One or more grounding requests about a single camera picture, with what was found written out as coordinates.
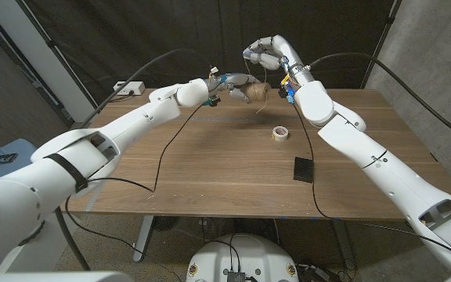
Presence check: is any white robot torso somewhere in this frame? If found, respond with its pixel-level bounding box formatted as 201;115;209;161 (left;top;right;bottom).
186;233;300;282

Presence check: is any jute twine spool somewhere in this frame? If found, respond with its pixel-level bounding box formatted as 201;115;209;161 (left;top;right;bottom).
244;81;272;103

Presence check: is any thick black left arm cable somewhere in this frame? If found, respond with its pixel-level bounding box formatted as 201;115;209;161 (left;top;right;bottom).
78;47;213;128

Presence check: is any jute twine strand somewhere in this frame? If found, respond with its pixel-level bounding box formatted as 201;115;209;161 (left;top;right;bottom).
244;58;269;115

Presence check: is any dark slanted metal pole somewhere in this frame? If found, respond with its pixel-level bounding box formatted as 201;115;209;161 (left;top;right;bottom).
54;206;92;272

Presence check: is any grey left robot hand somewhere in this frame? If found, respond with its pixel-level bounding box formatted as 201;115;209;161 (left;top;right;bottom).
219;72;262;105

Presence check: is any black package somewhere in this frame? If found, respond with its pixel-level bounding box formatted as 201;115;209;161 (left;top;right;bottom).
293;156;315;184

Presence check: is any white tape roll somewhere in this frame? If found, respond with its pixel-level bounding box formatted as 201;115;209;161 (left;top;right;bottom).
271;125;290;143

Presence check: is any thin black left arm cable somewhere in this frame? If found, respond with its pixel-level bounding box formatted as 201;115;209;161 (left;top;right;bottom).
64;102;207;282

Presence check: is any grey metal table leg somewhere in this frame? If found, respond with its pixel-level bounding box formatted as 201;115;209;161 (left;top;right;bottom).
132;215;156;263
330;219;358;271

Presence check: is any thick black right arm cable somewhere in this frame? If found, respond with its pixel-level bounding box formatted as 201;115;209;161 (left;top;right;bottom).
308;51;451;146

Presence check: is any black backdrop stand pole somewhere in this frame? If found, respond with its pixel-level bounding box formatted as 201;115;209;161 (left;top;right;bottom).
360;0;402;89
21;0;93;101

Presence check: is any dark round ribbed object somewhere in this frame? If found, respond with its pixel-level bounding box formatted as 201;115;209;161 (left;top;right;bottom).
150;215;179;234

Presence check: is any black backdrop curtain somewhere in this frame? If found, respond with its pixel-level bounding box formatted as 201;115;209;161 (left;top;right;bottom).
23;0;397;97

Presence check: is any black patterned phone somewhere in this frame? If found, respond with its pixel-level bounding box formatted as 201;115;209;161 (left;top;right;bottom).
0;153;19;167

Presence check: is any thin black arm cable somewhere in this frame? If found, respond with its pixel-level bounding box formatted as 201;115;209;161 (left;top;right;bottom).
64;102;207;282
290;101;451;259

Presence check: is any white power strip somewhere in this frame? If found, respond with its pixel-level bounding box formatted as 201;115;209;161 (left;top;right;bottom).
114;81;146;97

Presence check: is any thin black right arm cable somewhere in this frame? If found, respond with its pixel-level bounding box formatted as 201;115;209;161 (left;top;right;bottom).
290;101;451;259

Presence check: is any grey tape marking strip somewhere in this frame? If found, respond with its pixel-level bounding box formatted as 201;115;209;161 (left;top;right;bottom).
188;115;303;122
85;183;106;212

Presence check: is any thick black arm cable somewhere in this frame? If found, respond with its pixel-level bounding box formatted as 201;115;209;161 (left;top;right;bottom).
308;51;451;146
78;47;213;128

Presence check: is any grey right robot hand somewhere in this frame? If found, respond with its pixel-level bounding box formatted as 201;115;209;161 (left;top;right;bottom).
242;34;303;72

